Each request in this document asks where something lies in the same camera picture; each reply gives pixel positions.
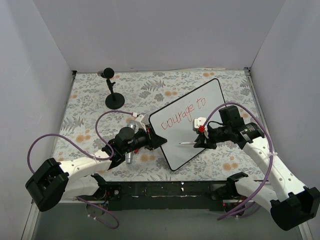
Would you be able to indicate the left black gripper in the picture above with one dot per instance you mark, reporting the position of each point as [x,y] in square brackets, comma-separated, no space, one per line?
[152,139]

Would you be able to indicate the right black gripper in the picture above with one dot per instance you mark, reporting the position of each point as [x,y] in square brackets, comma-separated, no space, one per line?
[208,136]

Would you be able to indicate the red white marker pen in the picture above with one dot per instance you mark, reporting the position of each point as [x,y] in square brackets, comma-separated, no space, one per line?
[187,143]

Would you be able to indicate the white whiteboard black frame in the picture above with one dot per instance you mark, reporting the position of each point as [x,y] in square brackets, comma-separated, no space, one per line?
[174,121]

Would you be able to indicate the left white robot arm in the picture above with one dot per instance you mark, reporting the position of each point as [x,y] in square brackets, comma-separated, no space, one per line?
[49,182]

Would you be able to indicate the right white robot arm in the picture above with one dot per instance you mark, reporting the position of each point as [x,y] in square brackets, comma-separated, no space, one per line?
[289,201]

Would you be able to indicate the floral table mat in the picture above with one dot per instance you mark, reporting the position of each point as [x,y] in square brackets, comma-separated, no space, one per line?
[87,124]

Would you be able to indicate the black microphone stand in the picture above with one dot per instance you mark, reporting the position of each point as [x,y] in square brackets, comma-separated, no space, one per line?
[114,100]

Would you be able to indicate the black base bar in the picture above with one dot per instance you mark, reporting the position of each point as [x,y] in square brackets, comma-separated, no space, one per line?
[170,195]

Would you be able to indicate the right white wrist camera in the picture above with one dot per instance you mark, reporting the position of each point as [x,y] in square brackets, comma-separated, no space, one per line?
[199,127]

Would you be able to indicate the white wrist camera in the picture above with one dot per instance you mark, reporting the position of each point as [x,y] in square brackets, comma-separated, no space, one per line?
[199,127]
[142,121]

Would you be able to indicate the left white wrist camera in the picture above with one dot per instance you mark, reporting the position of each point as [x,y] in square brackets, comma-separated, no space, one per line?
[142,121]

